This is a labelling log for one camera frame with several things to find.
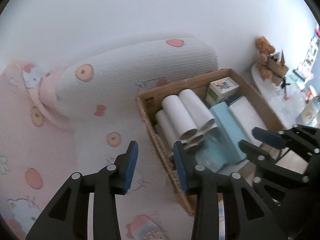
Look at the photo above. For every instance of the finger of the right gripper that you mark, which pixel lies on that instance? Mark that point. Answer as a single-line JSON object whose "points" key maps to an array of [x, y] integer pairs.
{"points": [[266, 167], [303, 140]]}

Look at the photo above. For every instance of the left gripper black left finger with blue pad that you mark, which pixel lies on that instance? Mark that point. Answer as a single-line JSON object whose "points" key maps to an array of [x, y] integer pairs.
{"points": [[66, 215]]}

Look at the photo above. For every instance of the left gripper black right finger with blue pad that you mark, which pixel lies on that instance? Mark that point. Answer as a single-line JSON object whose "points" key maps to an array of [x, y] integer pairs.
{"points": [[246, 215]]}

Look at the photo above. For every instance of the light blue wipes packet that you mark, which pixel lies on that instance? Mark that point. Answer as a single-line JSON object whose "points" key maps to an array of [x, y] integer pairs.
{"points": [[212, 155]]}

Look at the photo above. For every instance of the white spiral notebook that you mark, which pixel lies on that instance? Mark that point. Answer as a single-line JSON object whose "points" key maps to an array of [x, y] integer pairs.
{"points": [[247, 117]]}

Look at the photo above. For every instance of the light blue flat box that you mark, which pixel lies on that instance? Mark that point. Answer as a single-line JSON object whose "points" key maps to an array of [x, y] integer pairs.
{"points": [[230, 133]]}

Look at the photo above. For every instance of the brown cardboard box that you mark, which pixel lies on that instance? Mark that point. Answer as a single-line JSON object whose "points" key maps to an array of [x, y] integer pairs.
{"points": [[149, 103]]}

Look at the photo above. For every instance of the white paper tube right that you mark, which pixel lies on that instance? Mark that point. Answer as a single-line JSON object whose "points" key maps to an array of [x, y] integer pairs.
{"points": [[200, 114]]}

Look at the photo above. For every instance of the white paper tube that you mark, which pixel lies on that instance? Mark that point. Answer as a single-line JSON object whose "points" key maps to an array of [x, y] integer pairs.
{"points": [[166, 131], [200, 114], [180, 118]]}

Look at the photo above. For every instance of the pink cartoon bed sheet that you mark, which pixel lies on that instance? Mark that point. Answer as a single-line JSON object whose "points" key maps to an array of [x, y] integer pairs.
{"points": [[41, 148]]}

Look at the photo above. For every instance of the green white small carton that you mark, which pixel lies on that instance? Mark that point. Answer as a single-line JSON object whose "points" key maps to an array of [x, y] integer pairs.
{"points": [[220, 90]]}

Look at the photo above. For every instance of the white paper tube left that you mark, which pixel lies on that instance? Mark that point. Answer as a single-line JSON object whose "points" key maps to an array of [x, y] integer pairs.
{"points": [[180, 118]]}

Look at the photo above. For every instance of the small wooden crate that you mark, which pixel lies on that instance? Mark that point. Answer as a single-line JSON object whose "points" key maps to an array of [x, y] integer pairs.
{"points": [[276, 64]]}

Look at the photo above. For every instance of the white paper tube lower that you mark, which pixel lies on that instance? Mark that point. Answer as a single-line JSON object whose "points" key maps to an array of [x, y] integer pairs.
{"points": [[166, 131]]}

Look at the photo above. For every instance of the brown teddy bear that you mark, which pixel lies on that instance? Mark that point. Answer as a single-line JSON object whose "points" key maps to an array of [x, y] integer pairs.
{"points": [[265, 50]]}

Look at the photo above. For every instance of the white patterned pillow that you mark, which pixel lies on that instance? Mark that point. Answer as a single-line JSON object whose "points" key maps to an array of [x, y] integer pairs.
{"points": [[114, 78]]}

